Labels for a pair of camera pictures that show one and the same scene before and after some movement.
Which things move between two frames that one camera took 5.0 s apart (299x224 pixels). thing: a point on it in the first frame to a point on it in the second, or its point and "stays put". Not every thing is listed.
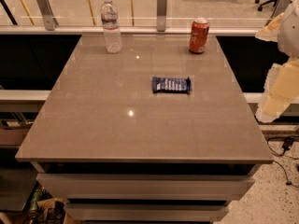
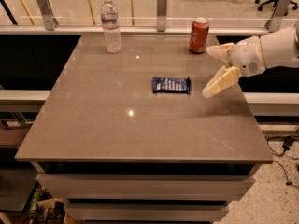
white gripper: [290, 33] to [247, 58]
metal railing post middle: [162, 9] stays put
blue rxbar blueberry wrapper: [171, 85] stays put
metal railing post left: [46, 8] stays put
